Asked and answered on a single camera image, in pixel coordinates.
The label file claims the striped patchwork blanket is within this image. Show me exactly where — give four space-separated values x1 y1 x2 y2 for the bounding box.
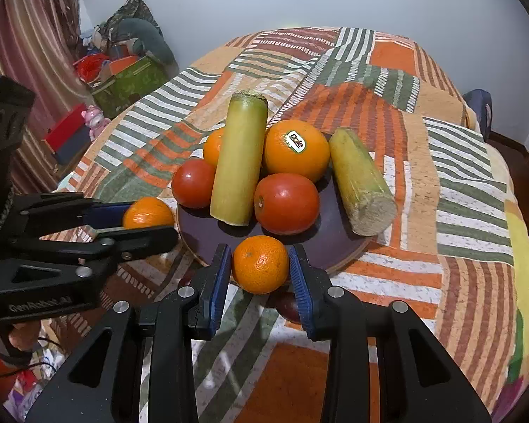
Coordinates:
39 26 529 423

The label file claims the grey purple backpack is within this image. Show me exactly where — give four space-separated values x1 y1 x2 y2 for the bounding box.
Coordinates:
462 89 494 142

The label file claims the dark purple plate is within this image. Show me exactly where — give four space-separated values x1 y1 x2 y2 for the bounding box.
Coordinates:
176 131 381 275

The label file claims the large orange with sticker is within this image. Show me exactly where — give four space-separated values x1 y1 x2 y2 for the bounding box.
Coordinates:
263 118 332 184

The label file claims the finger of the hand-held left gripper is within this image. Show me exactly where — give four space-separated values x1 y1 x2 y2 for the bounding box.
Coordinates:
0 226 180 303
9 193 136 235

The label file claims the striped red curtain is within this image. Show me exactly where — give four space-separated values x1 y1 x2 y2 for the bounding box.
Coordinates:
0 0 90 188

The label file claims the red tomato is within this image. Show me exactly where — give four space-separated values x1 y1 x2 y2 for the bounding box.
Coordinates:
253 173 321 236
171 157 217 209

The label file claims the yellow sugarcane piece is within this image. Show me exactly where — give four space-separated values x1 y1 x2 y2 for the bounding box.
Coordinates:
328 127 398 237
210 90 269 227

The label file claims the red plastic bag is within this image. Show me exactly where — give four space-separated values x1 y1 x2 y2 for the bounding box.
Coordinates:
73 52 112 83

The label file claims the small tangerine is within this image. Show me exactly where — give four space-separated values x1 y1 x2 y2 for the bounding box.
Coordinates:
231 234 290 295
122 196 176 230

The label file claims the green storage box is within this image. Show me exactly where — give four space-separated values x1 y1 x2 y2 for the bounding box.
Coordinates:
90 55 169 118

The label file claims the yellow colourful bed sheet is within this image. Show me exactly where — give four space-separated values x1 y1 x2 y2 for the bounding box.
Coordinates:
503 203 529 388

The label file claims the pink plush toy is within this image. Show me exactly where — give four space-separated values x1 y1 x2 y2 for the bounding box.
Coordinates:
82 105 112 138

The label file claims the patterned dark cushion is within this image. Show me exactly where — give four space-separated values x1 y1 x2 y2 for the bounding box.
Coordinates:
103 0 162 37

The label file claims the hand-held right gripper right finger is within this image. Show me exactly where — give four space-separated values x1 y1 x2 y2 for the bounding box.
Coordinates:
290 244 492 423

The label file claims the person's left hand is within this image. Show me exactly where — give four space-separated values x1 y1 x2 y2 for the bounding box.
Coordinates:
11 320 43 350

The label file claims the red flat box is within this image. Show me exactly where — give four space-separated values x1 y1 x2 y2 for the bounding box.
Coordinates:
41 103 92 165

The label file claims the floral quilt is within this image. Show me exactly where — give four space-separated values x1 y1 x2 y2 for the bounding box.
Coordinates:
2 344 73 423

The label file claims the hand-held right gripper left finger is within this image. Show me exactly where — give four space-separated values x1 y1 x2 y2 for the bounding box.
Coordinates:
26 244 232 423

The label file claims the dark red plum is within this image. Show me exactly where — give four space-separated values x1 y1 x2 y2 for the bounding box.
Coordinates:
275 293 303 324

